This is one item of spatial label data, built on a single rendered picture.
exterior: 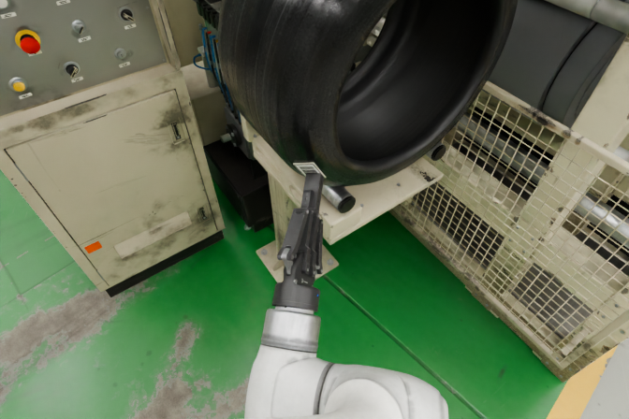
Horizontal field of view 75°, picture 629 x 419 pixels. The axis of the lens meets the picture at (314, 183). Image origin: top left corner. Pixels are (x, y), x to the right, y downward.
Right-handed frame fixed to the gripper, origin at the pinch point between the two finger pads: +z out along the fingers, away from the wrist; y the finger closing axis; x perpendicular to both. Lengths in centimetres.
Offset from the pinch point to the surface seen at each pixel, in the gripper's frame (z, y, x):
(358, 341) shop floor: -24, 100, -22
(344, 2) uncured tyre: 17.4, -24.1, 13.1
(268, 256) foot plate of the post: 6, 94, -66
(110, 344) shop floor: -38, 61, -108
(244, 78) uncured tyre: 13.9, -16.8, -6.8
